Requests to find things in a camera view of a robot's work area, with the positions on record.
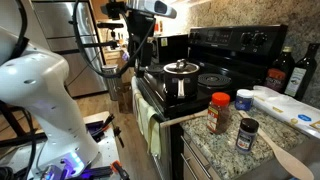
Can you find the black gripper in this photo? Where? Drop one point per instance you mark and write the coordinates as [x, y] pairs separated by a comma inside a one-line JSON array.
[[141, 31]]

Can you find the glass lid with steel rim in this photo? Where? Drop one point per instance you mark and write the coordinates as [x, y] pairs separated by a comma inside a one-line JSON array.
[[181, 67]]

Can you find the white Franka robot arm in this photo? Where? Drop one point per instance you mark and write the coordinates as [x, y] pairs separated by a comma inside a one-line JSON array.
[[40, 93]]

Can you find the black electric stove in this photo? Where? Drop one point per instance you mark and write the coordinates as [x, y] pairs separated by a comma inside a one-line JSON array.
[[230, 60]]

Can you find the spice jar with red lid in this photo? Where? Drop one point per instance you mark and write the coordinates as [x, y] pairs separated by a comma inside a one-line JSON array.
[[218, 113]]

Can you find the blue jar with white lid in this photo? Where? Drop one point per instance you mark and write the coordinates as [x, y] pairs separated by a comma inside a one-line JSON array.
[[244, 100]]

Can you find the spice jar with black lid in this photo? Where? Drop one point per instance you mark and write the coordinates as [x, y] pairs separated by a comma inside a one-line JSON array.
[[247, 136]]

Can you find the small black coil burner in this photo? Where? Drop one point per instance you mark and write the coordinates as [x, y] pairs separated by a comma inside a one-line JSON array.
[[155, 69]]

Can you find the steel trash can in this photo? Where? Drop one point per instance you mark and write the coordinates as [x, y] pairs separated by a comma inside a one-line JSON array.
[[111, 81]]

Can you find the pale yellow dish towel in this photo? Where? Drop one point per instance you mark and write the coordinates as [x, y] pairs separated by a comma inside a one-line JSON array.
[[148, 120]]

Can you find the large black coil burner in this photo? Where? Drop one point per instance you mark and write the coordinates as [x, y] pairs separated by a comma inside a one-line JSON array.
[[214, 80]]

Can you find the stainless steel refrigerator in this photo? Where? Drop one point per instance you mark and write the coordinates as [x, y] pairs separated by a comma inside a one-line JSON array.
[[71, 43]]

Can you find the white robot mounting table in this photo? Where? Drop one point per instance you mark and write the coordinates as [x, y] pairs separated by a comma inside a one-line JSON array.
[[105, 146]]

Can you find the dark bottle with red label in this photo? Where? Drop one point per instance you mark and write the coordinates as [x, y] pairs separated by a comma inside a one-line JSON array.
[[279, 71]]

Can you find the white plastic package blue logo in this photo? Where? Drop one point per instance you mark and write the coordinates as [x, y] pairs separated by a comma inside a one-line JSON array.
[[290, 108]]

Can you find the dark bottle with white label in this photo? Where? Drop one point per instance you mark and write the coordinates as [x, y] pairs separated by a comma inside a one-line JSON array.
[[301, 76]]

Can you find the large wooden spoon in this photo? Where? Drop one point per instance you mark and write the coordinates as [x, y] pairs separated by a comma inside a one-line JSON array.
[[286, 156]]

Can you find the black camera on stand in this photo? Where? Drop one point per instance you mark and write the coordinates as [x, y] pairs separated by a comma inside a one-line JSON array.
[[111, 33]]

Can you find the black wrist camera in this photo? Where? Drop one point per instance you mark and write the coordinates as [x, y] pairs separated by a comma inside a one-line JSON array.
[[113, 9]]

